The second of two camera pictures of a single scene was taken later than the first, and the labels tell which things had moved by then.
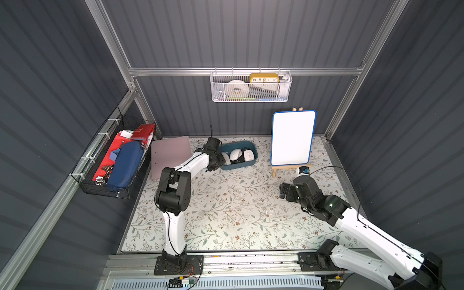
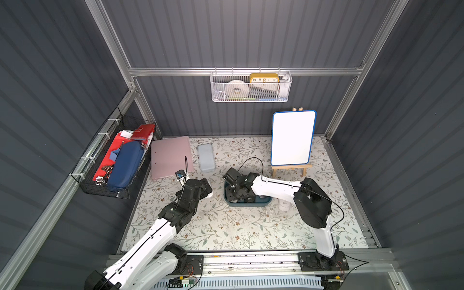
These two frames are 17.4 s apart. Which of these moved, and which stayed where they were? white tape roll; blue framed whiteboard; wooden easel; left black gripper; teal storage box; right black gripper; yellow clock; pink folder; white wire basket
Moved: right black gripper; teal storage box; left black gripper
Stayed: wooden easel; yellow clock; white tape roll; blue framed whiteboard; pink folder; white wire basket
